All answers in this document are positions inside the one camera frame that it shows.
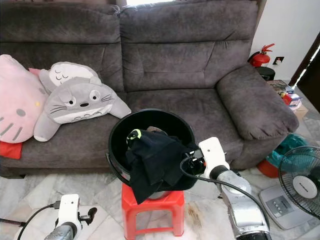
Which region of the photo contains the navy polo shirt orange-striped collar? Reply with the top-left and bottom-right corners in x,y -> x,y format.
125,131 -> 198,205

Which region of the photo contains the black plastic bucket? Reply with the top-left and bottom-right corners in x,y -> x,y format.
106,108 -> 197,193

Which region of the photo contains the red plastic stool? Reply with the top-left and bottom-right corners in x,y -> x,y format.
121,182 -> 186,240

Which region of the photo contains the black garment green logo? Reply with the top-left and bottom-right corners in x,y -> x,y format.
126,127 -> 161,148

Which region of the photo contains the red plastic basin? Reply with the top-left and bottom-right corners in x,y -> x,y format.
257,159 -> 281,179

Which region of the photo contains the green plastic bag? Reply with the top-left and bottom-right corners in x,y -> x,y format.
266,134 -> 312,166

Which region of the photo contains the red square pillow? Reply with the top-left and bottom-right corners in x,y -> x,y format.
0,141 -> 23,160

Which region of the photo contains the grey standing fan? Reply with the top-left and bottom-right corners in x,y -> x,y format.
260,146 -> 320,231

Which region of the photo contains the dark grey fabric sofa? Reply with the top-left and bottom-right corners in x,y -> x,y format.
0,0 -> 300,171

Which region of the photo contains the grey Totoro plush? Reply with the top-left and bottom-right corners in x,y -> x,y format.
33,61 -> 132,142

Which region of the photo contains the cluttered side table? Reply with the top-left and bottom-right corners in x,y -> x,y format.
270,80 -> 305,113

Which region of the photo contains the small black bin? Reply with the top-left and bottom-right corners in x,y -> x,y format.
255,66 -> 277,82

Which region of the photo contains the red fire extinguisher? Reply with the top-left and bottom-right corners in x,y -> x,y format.
249,43 -> 276,68

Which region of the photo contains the pink cat face pillow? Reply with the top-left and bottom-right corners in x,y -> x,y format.
0,54 -> 50,144

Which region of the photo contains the dark wooden door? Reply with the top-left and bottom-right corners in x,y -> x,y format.
290,30 -> 320,101

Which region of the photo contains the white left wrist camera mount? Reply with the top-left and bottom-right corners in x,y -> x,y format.
57,194 -> 81,231

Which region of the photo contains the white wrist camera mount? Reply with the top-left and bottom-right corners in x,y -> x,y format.
57,194 -> 81,231
197,137 -> 231,178

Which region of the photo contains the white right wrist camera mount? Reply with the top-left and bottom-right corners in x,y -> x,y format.
197,137 -> 231,178

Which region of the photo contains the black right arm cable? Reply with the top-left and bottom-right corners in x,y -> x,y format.
180,155 -> 271,221

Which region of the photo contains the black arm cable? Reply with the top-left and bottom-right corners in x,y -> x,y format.
180,155 -> 271,221
16,201 -> 62,240

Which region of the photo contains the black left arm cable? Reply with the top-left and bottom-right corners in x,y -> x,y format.
16,201 -> 62,240

